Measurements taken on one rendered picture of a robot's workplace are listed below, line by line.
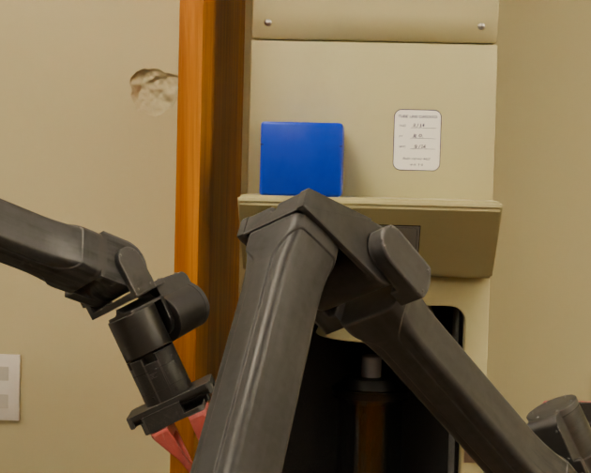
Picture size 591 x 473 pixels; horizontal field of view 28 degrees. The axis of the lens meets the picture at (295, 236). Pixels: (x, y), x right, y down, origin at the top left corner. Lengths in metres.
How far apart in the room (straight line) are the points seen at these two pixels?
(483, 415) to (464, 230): 0.40
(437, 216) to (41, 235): 0.48
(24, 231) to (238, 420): 0.49
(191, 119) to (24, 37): 0.65
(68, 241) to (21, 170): 0.77
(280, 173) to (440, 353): 0.44
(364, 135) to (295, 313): 0.65
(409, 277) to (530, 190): 0.99
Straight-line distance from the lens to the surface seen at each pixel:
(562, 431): 1.25
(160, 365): 1.32
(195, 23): 1.48
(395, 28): 1.55
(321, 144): 1.43
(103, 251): 1.31
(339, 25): 1.55
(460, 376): 1.09
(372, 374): 1.65
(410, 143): 1.54
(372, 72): 1.54
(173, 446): 1.34
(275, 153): 1.43
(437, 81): 1.55
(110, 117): 2.02
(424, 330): 1.06
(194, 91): 1.47
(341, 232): 0.98
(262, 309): 0.90
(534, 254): 1.99
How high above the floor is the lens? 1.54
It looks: 3 degrees down
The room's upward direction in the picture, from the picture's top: 2 degrees clockwise
